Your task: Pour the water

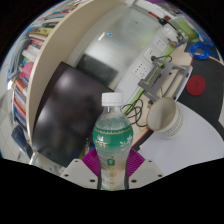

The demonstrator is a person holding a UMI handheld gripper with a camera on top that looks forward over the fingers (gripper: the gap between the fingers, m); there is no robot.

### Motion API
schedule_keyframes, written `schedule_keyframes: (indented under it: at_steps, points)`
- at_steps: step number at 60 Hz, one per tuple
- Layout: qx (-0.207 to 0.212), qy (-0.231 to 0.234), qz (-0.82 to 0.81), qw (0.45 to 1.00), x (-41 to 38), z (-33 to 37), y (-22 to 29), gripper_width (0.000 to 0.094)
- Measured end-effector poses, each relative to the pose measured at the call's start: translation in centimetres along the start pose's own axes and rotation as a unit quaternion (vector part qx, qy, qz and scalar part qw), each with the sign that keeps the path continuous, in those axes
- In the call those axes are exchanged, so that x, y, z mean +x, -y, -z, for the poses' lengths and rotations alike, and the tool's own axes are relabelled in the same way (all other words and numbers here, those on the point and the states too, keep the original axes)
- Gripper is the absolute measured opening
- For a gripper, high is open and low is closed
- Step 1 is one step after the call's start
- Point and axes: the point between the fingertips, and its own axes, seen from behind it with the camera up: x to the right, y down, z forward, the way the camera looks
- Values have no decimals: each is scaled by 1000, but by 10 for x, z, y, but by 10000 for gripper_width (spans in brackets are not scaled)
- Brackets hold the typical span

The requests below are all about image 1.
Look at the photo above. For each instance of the black desk mat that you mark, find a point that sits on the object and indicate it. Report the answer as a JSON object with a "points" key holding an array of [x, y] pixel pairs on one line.
{"points": [[210, 76]]}

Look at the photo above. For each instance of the cream shelf with books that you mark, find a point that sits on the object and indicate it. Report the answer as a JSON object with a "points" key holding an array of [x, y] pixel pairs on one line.
{"points": [[50, 60]]}

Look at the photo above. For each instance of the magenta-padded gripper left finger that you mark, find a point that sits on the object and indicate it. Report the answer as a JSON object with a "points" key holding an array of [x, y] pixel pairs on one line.
{"points": [[77, 171]]}

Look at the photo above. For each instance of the white paper sheet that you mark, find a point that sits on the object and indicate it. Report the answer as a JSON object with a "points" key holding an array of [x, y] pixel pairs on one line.
{"points": [[193, 143]]}

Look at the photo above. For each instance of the grey metal laptop stand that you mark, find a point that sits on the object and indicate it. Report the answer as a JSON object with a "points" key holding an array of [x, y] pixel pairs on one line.
{"points": [[150, 84]]}

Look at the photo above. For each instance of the green-labelled clear drink bottle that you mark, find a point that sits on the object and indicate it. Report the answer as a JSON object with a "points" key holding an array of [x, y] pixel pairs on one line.
{"points": [[112, 140]]}

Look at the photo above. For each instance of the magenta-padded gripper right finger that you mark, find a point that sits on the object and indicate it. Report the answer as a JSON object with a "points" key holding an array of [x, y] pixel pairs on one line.
{"points": [[146, 171]]}

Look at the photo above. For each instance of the white patterned paper cup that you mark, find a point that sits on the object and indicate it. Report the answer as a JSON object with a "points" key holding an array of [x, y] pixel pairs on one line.
{"points": [[168, 118]]}

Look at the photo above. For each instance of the flat round red coaster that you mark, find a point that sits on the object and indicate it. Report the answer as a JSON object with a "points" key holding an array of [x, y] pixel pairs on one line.
{"points": [[195, 85]]}

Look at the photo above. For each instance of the white wall socket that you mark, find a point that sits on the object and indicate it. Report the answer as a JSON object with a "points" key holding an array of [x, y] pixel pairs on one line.
{"points": [[150, 54], [140, 69], [160, 42]]}

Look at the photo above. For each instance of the black computer monitor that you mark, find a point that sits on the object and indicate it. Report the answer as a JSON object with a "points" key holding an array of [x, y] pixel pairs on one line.
{"points": [[66, 113]]}

